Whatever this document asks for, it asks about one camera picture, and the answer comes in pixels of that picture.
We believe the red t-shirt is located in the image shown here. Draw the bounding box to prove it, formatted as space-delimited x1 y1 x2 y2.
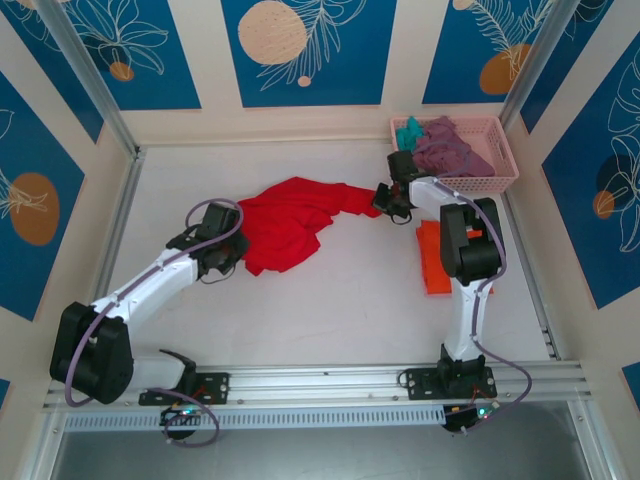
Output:
237 175 386 276

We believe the purple t-shirt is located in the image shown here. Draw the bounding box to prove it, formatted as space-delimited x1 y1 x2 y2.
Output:
412 115 498 179

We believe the teal t-shirt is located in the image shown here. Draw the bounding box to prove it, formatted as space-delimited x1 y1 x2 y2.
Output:
396 116 427 154

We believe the orange folded t-shirt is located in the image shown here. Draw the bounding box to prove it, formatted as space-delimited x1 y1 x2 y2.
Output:
415 218 496 300

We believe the pink plastic basket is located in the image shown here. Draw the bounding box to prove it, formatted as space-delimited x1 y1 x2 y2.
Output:
389 115 520 196

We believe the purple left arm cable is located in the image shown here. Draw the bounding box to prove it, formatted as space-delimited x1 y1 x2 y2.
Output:
63 198 246 446

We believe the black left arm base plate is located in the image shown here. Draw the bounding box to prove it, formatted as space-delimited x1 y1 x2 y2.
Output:
138 372 231 406

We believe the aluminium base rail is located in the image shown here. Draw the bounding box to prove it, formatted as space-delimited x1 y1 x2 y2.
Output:
42 362 596 411

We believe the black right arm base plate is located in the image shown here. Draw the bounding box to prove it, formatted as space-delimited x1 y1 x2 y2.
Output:
402 367 499 401

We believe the aluminium frame post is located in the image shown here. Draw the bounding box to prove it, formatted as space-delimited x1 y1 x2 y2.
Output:
37 0 146 161
499 0 574 131

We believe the grey slotted cable duct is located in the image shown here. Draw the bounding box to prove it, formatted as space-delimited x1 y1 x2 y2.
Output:
63 404 446 432

